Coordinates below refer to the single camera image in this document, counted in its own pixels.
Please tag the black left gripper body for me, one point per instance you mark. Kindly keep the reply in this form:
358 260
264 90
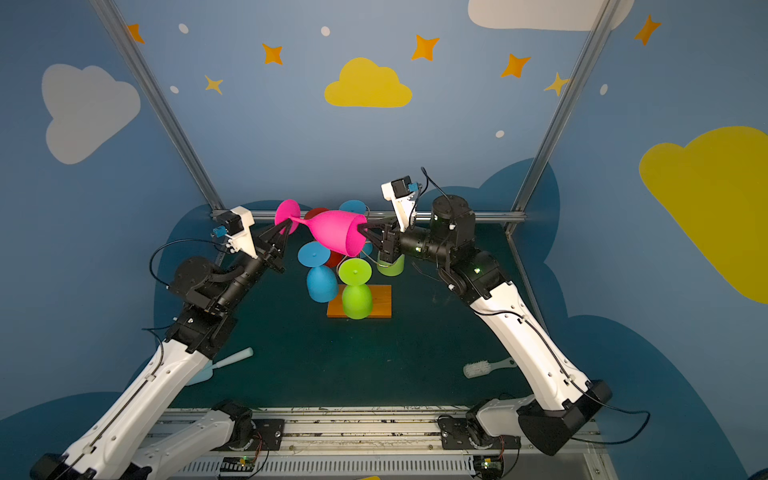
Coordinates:
267 247

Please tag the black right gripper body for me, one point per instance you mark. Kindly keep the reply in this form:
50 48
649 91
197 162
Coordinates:
389 239

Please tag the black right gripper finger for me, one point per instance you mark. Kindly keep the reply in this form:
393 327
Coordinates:
374 235
389 224

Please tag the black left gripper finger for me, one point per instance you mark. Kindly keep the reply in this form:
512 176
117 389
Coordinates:
287 218
287 243

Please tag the magenta wine glass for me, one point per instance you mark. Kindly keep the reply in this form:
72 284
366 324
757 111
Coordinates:
340 226

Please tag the green wine glass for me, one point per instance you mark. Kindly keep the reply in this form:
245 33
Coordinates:
389 265
357 298

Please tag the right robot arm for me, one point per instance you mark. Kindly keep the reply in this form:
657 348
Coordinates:
563 398

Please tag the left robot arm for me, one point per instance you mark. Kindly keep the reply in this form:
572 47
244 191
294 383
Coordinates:
111 448

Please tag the back blue wine glass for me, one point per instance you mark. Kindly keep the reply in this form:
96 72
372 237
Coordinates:
359 207

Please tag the blue wine glass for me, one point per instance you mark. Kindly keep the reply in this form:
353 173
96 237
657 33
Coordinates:
321 280
359 207

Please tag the red wine glass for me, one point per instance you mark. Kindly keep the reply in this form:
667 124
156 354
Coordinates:
335 257

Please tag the front blue wine glass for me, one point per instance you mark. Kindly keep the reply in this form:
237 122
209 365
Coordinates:
321 280

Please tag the wooden rack base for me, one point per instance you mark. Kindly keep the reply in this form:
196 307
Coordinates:
382 308

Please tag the light blue plastic scoop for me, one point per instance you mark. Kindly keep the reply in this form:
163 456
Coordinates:
208 370

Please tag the white scrub brush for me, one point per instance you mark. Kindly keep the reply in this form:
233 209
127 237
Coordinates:
484 368

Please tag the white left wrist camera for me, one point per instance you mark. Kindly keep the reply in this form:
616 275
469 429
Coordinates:
234 228

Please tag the horizontal aluminium back rail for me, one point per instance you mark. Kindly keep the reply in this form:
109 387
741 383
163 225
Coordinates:
480 215

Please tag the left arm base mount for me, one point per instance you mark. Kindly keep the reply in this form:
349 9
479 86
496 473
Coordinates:
249 433

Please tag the front aluminium rail bed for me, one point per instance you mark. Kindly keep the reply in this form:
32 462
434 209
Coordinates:
405 442

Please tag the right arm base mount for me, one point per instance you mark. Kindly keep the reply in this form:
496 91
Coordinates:
467 433

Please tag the right aluminium frame post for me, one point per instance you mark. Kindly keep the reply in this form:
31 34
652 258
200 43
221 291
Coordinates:
580 74

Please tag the aluminium frame post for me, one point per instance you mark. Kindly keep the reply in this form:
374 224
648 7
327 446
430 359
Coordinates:
113 22
580 74

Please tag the left aluminium frame post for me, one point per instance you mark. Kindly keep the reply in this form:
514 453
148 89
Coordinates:
113 22

